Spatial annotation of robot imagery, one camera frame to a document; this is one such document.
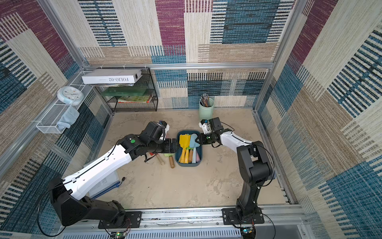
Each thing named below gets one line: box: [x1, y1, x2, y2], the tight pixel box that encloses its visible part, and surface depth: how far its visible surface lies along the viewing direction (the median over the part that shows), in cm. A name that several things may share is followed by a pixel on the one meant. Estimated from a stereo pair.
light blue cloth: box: [56, 105, 81, 131], surface depth 70 cm
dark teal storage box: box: [175, 130, 203, 167], surface depth 93 cm
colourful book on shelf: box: [117, 94, 153, 104], surface depth 102 cm
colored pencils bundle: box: [199, 93, 210, 107], surface depth 107 cm
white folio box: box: [81, 68, 143, 85], surface depth 81 cm
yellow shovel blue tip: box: [178, 133, 191, 164], surface depth 98 cm
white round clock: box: [56, 85, 85, 107], surface depth 76 cm
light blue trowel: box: [190, 133, 201, 164], surface depth 96 cm
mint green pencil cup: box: [198, 98, 215, 120], surface depth 110 cm
